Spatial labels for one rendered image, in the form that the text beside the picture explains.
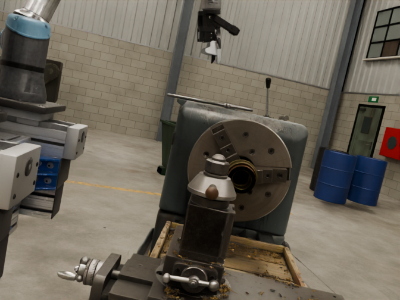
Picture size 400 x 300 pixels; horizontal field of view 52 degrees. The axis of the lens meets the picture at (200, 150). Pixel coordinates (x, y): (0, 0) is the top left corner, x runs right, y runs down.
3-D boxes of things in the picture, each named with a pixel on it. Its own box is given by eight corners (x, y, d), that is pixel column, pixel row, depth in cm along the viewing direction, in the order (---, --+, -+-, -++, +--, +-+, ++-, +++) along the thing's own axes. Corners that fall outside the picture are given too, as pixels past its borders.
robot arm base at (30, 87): (-22, 92, 108) (-16, 55, 107) (0, 93, 123) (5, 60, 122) (37, 104, 110) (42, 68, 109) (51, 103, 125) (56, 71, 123)
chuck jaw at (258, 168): (249, 162, 125) (288, 164, 124) (248, 178, 125) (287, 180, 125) (252, 167, 114) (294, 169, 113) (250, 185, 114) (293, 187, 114)
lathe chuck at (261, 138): (177, 197, 133) (206, 105, 130) (268, 227, 133) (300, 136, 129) (174, 203, 124) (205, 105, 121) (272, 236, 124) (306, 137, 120)
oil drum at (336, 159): (306, 193, 768) (318, 147, 757) (334, 197, 783) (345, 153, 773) (323, 202, 711) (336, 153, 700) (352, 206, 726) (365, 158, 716)
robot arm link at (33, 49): (1, 59, 107) (9, 7, 105) (-2, 58, 118) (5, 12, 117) (49, 69, 113) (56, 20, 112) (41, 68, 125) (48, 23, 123)
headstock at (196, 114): (172, 178, 200) (188, 100, 195) (267, 199, 198) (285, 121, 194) (151, 208, 141) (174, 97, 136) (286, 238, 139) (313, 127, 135)
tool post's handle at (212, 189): (204, 193, 62) (207, 181, 62) (217, 196, 62) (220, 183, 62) (203, 200, 57) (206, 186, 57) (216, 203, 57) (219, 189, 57)
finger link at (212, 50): (205, 64, 152) (203, 44, 156) (221, 63, 153) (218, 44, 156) (206, 59, 149) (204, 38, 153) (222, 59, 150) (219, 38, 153)
